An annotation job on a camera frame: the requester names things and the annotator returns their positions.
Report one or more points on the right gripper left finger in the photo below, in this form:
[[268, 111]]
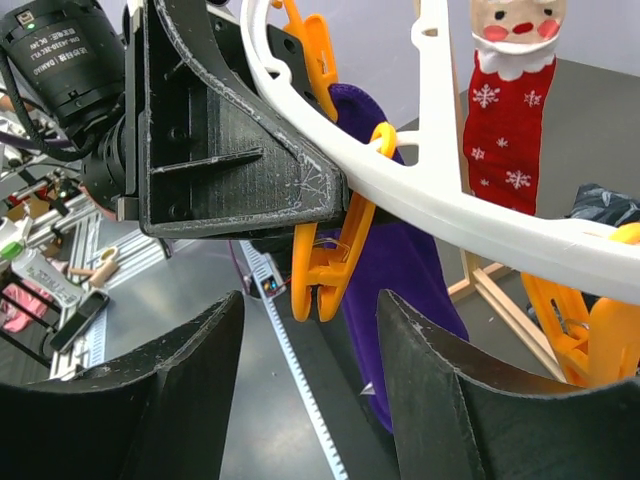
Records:
[[160, 411]]

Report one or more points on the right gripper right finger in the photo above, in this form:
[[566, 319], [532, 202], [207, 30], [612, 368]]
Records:
[[460, 413]]

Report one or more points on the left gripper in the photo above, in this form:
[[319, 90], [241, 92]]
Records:
[[205, 156]]

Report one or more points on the purple sock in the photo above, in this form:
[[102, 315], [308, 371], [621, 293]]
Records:
[[399, 257]]

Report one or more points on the white round clip hanger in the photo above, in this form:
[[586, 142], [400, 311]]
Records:
[[429, 194]]

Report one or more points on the red santa sock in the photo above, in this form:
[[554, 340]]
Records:
[[514, 66]]

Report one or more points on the dark patterned cloth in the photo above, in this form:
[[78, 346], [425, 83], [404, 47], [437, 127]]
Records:
[[601, 205]]

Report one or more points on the grey cable duct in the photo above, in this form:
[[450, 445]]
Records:
[[261, 270]]

